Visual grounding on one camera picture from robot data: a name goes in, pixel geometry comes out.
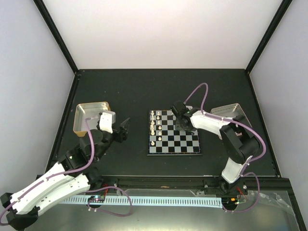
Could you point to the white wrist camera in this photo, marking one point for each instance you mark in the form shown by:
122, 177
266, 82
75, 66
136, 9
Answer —
178, 109
106, 121

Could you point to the light blue cable duct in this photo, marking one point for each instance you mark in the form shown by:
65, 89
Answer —
144, 201

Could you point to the black aluminium frame rail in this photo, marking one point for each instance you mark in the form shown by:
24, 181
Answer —
208, 185

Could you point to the pink metal tray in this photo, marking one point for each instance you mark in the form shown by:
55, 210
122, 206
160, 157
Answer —
230, 110

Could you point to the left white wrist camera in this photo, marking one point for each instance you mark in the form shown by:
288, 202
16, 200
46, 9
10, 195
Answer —
106, 121

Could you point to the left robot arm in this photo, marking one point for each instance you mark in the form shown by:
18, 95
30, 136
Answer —
73, 173

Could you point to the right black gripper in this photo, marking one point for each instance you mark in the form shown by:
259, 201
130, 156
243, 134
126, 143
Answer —
178, 127

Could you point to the black and white chessboard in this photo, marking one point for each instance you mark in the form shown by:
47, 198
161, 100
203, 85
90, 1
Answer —
173, 142

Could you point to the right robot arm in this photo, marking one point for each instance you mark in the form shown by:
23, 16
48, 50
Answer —
240, 140

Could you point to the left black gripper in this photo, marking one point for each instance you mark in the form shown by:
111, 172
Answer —
122, 134

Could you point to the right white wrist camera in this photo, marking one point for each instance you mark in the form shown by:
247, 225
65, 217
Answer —
178, 109

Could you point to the gold metal tray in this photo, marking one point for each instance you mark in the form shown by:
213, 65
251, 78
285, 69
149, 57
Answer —
87, 110

